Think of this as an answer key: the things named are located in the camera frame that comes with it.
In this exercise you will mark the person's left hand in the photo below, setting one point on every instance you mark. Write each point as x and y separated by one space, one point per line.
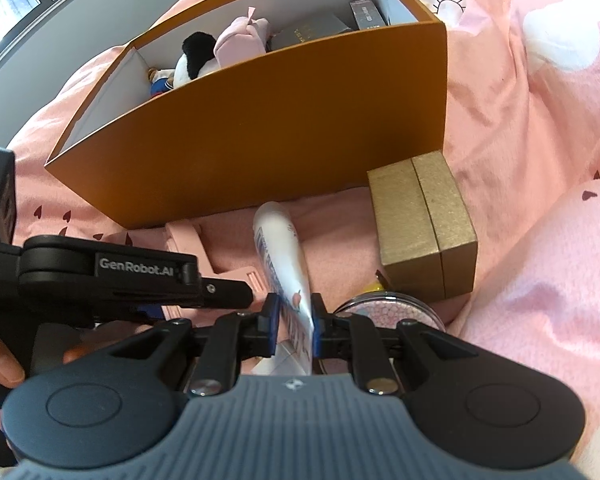
0 355

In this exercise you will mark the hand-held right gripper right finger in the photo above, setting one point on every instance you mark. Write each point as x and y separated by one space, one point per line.
317 322

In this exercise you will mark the white cream tube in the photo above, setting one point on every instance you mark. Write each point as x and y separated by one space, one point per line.
280 245

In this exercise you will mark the pink phone holder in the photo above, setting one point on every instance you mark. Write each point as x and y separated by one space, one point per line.
182 240

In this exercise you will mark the gold box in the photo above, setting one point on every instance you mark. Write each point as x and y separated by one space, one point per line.
420 220

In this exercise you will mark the round compact with pink beads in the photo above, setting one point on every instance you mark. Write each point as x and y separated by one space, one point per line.
395 310

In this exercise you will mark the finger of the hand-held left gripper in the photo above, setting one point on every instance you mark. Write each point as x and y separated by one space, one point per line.
230 295

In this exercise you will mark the pink printed blanket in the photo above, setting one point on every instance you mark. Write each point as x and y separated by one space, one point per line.
530 160

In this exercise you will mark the orange cardboard box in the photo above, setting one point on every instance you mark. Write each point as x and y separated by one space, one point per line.
280 135

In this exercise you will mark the dark grey box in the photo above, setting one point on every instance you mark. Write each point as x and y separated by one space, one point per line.
310 27

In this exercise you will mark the small brown box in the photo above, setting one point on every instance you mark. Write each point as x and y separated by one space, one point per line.
367 12

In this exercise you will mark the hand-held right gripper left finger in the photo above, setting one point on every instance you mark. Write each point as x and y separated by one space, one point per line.
272 320

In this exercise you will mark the pink mini backpack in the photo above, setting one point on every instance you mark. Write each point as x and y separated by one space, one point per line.
240 40

